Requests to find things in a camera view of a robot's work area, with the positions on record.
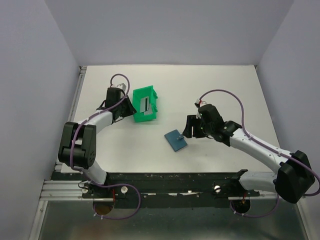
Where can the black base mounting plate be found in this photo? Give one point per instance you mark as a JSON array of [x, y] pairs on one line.
[[168, 190]]

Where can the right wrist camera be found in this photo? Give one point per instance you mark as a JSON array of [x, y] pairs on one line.
[[198, 103]]

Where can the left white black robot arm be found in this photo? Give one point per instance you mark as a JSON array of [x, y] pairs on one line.
[[78, 144]]

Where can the left aluminium rail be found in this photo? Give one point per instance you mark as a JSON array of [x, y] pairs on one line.
[[61, 190]]

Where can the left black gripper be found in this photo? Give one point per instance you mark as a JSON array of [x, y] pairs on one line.
[[131, 110]]

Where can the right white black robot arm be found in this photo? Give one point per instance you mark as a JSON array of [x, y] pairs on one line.
[[290, 175]]

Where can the silver cards in bin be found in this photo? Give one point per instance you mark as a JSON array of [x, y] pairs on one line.
[[146, 106]]

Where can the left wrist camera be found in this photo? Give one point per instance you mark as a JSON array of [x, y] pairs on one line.
[[122, 86]]

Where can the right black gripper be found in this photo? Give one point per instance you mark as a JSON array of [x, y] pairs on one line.
[[192, 120]]

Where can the green plastic bin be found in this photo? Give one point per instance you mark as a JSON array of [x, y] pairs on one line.
[[137, 95]]

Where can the blue card holder wallet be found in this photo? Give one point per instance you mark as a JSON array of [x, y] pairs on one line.
[[176, 140]]

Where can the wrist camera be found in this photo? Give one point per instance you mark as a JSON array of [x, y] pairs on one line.
[[198, 103], [122, 86]]

